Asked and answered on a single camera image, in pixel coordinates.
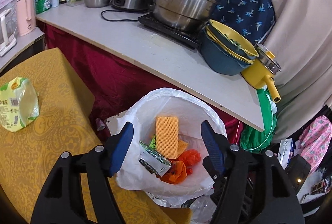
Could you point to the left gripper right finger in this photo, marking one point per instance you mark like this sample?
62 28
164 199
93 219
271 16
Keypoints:
272 198

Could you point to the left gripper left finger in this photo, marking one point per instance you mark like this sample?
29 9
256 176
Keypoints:
61 197

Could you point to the orange plastic bag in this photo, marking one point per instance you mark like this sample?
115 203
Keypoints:
182 167

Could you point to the orange mesh cloth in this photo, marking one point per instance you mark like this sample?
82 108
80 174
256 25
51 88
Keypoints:
167 137

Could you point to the small green drink carton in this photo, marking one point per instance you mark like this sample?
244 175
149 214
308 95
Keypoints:
153 161

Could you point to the yellow green snack bag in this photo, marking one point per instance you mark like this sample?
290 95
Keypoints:
19 104

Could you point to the green toothpaste box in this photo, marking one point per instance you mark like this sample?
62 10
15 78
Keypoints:
152 144

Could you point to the trash bin with white liner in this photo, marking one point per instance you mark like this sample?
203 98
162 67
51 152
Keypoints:
191 112

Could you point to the yellow paisley tablecloth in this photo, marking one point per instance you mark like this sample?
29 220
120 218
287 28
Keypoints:
28 155

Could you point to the yellow electric pot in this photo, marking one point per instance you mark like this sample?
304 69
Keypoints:
263 71

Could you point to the stacked blue yellow basins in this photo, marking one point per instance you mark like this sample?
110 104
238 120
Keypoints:
225 50

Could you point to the red satin counter skirt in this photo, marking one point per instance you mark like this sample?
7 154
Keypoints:
115 83

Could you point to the black induction cooktop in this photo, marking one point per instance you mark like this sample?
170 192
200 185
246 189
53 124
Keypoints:
190 40

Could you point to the beige curtain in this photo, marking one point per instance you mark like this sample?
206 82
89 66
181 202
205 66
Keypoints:
301 42

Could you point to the white glass blender kettle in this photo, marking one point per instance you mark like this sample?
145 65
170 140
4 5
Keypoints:
8 30

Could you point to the pink electric kettle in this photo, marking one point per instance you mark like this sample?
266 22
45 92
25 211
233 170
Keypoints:
25 13

